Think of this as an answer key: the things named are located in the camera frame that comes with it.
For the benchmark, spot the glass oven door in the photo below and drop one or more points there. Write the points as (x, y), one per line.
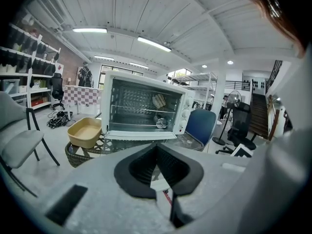
(141, 135)

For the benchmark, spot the row of black caps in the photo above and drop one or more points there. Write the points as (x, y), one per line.
(24, 43)

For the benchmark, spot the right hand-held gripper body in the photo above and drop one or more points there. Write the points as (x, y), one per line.
(280, 167)

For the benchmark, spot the wicker table with glass top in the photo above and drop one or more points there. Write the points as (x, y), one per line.
(80, 155)

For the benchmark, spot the long ceiling light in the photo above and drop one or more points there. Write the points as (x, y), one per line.
(139, 65)
(89, 30)
(104, 58)
(153, 43)

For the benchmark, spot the blue chair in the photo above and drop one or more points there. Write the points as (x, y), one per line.
(202, 123)

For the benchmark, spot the grey upholstered chair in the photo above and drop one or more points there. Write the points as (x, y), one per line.
(19, 145)

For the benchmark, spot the white metal rack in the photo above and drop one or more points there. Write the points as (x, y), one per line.
(202, 78)

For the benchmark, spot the yellow plastic tray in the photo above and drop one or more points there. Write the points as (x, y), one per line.
(84, 133)

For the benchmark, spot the black office chair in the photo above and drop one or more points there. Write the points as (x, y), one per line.
(57, 89)
(240, 125)

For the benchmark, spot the dark staircase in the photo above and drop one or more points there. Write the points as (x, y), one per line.
(259, 116)

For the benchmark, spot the pink checkered table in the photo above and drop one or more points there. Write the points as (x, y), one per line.
(80, 95)

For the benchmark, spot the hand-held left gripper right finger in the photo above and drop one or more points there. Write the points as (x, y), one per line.
(214, 179)

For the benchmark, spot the black standing fan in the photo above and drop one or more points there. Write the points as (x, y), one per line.
(234, 99)

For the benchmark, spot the white air conditioner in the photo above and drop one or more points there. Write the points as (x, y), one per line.
(47, 8)

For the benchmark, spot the white oven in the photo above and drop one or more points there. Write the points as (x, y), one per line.
(136, 78)

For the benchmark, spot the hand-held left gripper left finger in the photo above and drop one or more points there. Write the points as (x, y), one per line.
(97, 191)

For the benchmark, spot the white shelf unit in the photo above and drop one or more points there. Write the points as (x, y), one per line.
(29, 75)

